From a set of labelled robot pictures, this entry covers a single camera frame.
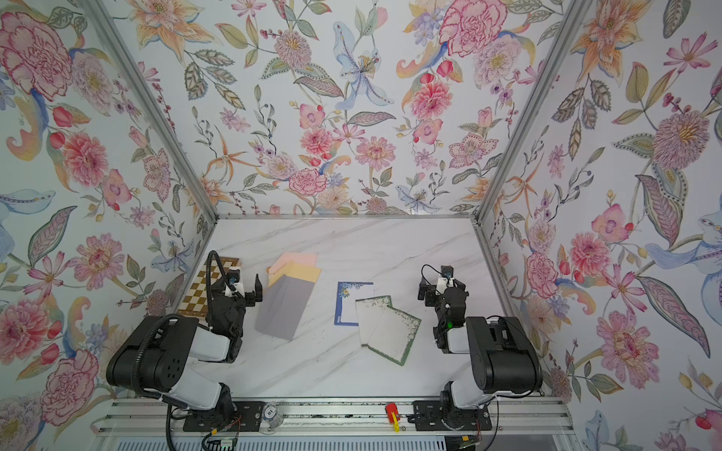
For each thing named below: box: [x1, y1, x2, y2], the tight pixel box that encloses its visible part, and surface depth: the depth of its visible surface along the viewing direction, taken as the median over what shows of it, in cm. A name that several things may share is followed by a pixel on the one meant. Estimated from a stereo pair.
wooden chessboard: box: [176, 256, 242, 318], surface depth 95 cm
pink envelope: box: [268, 250, 317, 275], surface depth 109 cm
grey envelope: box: [253, 274, 315, 342], surface depth 97 cm
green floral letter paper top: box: [361, 306, 423, 367], surface depth 91 cm
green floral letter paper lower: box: [355, 295, 393, 345], surface depth 95 cm
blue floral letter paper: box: [333, 280, 375, 327], surface depth 100 cm
